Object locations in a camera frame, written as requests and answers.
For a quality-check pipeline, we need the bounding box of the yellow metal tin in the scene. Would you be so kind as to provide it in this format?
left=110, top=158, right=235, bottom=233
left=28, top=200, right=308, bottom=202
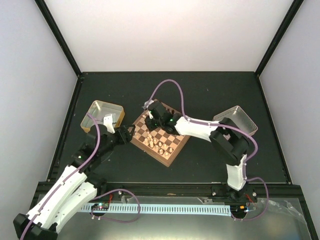
left=87, top=100, right=125, bottom=130

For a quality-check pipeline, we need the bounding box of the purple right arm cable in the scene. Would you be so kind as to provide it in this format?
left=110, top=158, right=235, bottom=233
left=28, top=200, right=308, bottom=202
left=149, top=79, right=270, bottom=222

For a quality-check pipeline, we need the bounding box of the black left frame post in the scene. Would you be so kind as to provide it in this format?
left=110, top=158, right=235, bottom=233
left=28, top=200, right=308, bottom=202
left=34, top=0, right=82, bottom=77

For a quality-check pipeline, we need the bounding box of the right controller circuit board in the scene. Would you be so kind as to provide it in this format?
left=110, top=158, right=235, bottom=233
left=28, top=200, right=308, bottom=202
left=234, top=205, right=257, bottom=213

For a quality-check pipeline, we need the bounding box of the pink metal tin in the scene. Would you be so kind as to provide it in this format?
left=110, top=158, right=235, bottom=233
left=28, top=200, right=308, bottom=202
left=212, top=105, right=258, bottom=136

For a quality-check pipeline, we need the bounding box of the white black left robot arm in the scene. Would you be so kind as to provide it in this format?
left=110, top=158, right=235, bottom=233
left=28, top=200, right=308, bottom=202
left=13, top=123, right=136, bottom=240

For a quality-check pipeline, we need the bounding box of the controller circuit board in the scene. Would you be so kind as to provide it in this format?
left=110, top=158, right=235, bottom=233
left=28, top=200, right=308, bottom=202
left=234, top=205, right=257, bottom=213
left=91, top=202, right=109, bottom=211

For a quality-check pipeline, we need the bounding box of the left controller circuit board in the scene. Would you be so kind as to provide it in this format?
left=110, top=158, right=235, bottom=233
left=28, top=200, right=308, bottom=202
left=91, top=202, right=109, bottom=211

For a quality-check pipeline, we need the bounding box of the wooden chessboard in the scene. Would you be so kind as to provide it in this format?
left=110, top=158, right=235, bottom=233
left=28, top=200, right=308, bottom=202
left=131, top=110, right=190, bottom=167

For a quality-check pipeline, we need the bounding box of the black rear mounting rail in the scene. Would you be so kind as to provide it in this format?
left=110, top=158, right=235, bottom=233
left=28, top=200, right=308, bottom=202
left=105, top=182, right=303, bottom=203

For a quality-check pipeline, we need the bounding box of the black frame post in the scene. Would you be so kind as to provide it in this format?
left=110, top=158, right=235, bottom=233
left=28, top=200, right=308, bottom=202
left=34, top=0, right=82, bottom=77
left=254, top=0, right=304, bottom=77

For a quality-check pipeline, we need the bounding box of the black right frame post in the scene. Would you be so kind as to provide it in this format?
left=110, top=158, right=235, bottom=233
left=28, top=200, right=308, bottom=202
left=254, top=0, right=304, bottom=77

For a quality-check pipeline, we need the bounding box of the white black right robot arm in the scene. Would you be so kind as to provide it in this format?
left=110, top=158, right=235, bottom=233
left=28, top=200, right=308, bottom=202
left=143, top=100, right=249, bottom=202

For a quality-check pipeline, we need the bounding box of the white slotted cable duct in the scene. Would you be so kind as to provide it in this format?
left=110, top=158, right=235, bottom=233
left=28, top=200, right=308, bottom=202
left=79, top=203, right=232, bottom=217

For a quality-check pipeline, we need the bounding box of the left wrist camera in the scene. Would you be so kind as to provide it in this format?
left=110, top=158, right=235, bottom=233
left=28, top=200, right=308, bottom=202
left=103, top=113, right=115, bottom=134

